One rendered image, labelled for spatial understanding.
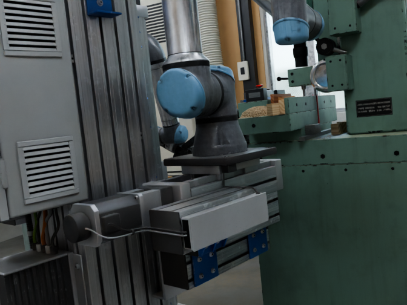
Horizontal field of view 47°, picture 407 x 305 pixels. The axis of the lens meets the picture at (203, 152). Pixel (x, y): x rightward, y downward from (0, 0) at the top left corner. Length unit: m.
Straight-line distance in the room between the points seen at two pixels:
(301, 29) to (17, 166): 0.65
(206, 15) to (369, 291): 2.26
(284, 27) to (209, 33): 2.37
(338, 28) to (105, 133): 0.90
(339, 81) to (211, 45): 1.82
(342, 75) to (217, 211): 0.83
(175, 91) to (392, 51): 0.88
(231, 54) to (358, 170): 2.01
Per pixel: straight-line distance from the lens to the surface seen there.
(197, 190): 1.10
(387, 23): 1.73
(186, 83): 1.07
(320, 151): 1.67
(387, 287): 1.73
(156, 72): 1.91
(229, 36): 3.48
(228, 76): 1.23
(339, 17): 1.68
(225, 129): 1.21
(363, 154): 1.63
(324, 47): 1.71
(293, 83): 1.88
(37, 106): 1.02
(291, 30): 1.02
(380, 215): 1.66
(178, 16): 1.12
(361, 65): 1.73
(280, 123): 1.61
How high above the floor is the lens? 0.93
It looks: 5 degrees down
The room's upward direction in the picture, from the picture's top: 6 degrees counter-clockwise
